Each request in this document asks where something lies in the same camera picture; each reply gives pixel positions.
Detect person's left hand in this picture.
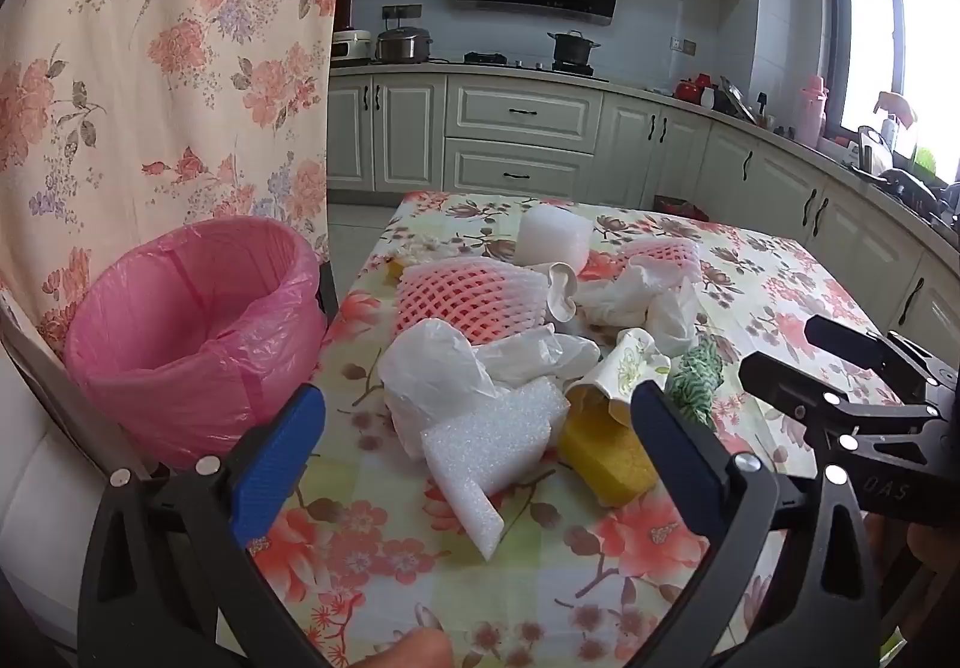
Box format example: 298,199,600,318
349,627,455,668

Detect small pink foam net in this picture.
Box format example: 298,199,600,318
615,239,702,279

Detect floral paper cup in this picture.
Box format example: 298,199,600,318
564,328,672,425

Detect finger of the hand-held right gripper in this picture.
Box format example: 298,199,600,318
805,314,957,392
737,351,938,448

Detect pink-lined trash bin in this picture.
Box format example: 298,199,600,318
64,216,329,470

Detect white tissue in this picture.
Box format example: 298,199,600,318
574,263,702,358

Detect white plastic bag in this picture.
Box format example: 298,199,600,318
377,318,601,463

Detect white rice cooker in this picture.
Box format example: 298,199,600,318
331,28,374,64

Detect green white wrapper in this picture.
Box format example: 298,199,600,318
664,342,725,429

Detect white foam roll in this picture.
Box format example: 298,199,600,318
516,205,593,268

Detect pink thermos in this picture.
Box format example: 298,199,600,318
799,76,830,145

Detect floral curtain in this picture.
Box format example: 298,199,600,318
0,0,355,354

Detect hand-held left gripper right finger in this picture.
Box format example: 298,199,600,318
630,379,882,668

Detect yellow sponge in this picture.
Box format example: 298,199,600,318
556,405,661,508

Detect white foam block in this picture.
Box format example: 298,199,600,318
420,379,571,562

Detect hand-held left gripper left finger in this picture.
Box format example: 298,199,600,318
79,383,331,668

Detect red bag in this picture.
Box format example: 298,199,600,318
654,194,710,223

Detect floral tablecloth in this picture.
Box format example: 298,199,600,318
217,190,901,668

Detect black gas stove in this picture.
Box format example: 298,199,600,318
463,49,597,77

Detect black cooking pot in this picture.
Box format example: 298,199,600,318
547,29,602,68

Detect large pink foam net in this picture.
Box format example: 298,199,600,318
395,258,556,344

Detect red kettle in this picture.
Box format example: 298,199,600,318
673,73,713,106

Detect cream lower cabinets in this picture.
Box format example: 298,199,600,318
326,72,960,369

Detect kitchen window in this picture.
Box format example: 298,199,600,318
825,0,960,182

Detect steel rice cooker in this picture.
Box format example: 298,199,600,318
375,25,434,65

